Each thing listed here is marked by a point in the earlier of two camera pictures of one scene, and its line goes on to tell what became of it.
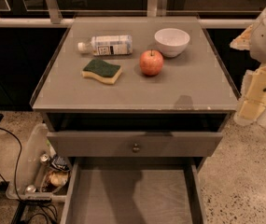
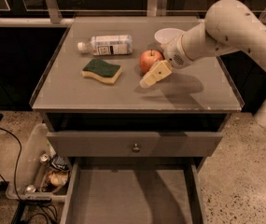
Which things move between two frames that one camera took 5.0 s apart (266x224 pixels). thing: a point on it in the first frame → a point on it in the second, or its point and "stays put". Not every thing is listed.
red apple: [151, 62] stays put
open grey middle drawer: [134, 190] stays put
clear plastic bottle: [112, 45] stays put
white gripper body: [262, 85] → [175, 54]
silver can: [44, 158] stays put
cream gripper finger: [248, 112] → [156, 74]
